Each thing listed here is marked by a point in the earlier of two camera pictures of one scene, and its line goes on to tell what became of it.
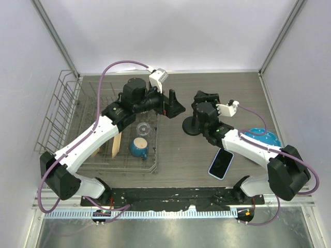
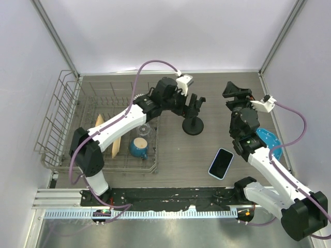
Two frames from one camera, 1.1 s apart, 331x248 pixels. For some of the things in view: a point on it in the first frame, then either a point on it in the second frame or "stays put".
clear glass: x=144 y=128 stays put
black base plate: x=170 y=198 stays put
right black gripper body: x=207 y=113 -> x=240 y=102
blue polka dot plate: x=269 y=138 stays put
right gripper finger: x=212 y=97 -> x=231 y=91
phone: x=221 y=164 stays put
